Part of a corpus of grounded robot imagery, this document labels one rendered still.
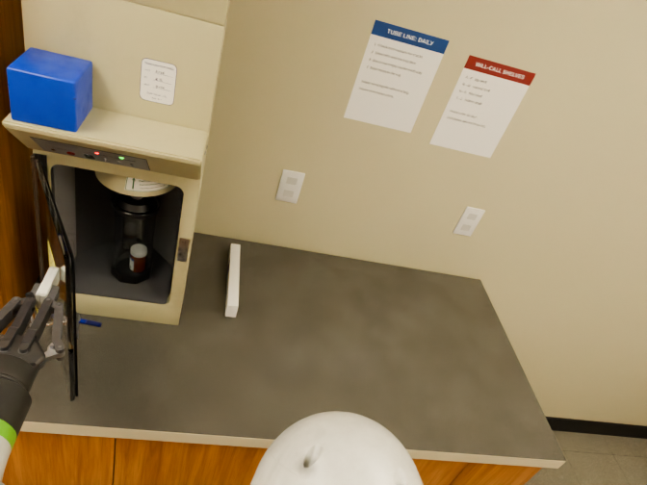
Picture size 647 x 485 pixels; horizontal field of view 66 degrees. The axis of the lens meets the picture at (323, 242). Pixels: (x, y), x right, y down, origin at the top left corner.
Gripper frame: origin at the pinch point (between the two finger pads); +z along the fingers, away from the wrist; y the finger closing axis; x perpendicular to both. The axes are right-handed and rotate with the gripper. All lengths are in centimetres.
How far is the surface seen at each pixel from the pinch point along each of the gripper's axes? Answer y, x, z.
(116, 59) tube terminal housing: -3.6, -29.9, 27.4
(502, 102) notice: -100, -27, 70
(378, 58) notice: -61, -30, 70
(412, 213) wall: -89, 16, 70
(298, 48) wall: -39, -27, 70
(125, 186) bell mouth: -5.8, -2.4, 29.3
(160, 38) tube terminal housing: -10.6, -35.4, 27.4
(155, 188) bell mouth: -11.7, -2.3, 30.8
